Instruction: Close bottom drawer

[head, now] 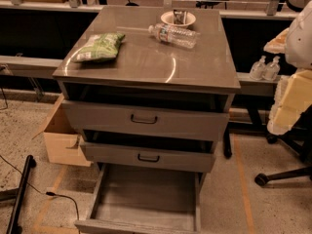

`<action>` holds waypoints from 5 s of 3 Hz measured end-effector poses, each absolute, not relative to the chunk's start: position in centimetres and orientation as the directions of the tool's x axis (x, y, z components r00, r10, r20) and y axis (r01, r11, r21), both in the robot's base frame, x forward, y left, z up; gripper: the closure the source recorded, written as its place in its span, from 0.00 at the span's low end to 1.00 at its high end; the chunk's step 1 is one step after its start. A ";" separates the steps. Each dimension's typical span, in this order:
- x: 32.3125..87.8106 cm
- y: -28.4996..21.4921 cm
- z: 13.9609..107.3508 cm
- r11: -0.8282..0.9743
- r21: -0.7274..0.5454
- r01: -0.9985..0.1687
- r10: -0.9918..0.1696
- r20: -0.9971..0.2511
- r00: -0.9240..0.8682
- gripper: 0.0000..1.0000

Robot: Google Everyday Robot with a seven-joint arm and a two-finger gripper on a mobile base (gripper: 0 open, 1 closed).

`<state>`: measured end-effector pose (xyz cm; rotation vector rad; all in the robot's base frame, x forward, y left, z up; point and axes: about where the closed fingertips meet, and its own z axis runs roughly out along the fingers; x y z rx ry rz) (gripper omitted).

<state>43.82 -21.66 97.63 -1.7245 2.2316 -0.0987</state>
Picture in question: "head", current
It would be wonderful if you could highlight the grey bottom drawer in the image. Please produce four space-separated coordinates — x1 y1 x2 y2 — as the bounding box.
75 165 201 234

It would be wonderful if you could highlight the black floor cable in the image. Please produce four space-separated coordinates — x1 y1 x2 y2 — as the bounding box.
0 154 81 234

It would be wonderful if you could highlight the grey drawer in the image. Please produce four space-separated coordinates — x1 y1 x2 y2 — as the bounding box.
61 100 228 141
81 142 215 173
75 165 201 234

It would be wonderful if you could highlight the white bowl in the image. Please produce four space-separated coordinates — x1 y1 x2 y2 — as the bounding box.
161 10 196 28

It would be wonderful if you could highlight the clear plastic water bottle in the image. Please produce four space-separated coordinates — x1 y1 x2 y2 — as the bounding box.
148 23 197 49

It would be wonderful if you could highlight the dark packet in bowl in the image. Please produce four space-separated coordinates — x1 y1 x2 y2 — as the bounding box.
174 10 187 25

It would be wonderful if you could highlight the green snack bag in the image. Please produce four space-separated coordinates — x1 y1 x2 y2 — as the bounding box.
71 32 125 62

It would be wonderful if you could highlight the grey top drawer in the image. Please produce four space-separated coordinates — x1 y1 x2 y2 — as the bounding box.
61 100 228 141

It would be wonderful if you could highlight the black stand leg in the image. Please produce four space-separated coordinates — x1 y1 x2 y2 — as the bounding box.
0 155 36 234

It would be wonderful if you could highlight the cardboard box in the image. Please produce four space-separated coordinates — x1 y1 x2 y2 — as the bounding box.
33 95 91 167

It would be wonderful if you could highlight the grey drawer cabinet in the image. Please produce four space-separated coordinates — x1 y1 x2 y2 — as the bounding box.
52 5 242 187

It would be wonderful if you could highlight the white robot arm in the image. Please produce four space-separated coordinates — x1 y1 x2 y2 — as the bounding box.
264 1 312 136

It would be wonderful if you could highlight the left sanitizer pump bottle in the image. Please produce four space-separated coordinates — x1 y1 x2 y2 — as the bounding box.
250 56 266 80

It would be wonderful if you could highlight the black office chair base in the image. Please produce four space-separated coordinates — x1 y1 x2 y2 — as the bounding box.
254 107 312 186

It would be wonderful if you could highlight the grey middle drawer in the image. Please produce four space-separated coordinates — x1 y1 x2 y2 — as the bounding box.
81 142 215 173

